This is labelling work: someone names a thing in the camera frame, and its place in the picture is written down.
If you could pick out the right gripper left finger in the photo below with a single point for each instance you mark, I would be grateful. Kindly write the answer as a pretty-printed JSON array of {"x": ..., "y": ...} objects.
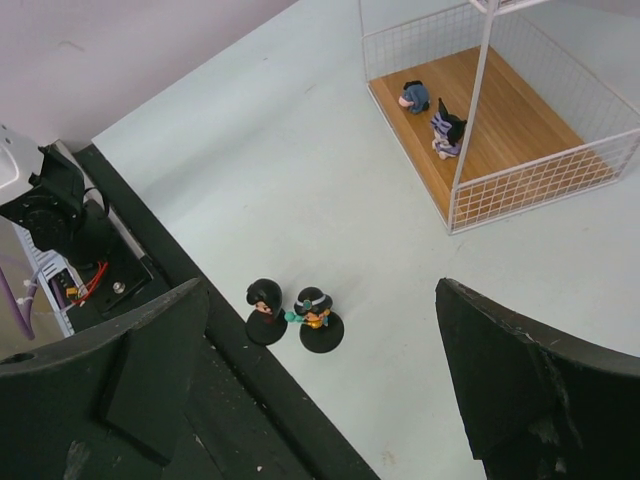
[{"x": 105, "y": 403}]

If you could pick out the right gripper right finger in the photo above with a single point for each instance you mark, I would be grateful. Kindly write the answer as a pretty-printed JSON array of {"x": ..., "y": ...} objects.
[{"x": 536, "y": 402}]

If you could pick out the black duck figurine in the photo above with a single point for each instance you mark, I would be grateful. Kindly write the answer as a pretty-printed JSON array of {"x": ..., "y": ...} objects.
[
  {"x": 321, "y": 329},
  {"x": 266, "y": 324}
]

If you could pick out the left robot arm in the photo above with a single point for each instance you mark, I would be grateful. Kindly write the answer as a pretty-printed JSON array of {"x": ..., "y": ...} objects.
[{"x": 44, "y": 192}]

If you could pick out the black eared purple figurine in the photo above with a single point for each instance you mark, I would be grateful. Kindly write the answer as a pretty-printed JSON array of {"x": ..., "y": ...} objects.
[{"x": 449, "y": 131}]

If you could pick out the small blue lying figurine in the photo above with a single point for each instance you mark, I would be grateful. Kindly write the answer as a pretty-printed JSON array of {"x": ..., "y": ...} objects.
[{"x": 415, "y": 97}]

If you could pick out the white slotted cable duct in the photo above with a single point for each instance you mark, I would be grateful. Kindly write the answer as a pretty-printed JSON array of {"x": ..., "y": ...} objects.
[{"x": 45, "y": 266}]

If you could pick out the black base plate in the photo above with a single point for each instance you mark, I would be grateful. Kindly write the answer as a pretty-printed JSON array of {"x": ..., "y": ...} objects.
[{"x": 245, "y": 409}]

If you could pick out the white wire three-tier shelf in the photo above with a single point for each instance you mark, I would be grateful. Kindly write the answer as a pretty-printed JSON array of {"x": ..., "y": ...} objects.
[{"x": 541, "y": 126}]

